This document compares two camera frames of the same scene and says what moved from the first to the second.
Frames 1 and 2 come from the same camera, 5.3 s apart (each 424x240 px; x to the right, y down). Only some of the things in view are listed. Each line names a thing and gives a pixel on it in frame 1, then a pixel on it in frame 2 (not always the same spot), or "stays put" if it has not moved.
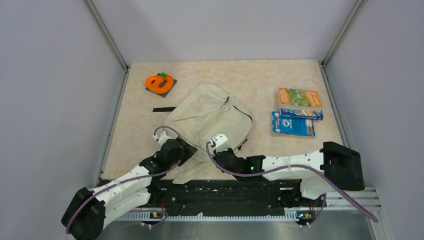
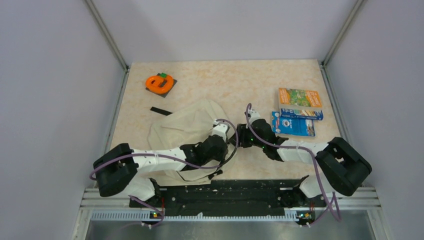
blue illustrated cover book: (314, 115) stays put
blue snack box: (292, 126) stays put
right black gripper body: (240, 178) → (248, 138)
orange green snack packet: (290, 98) stays put
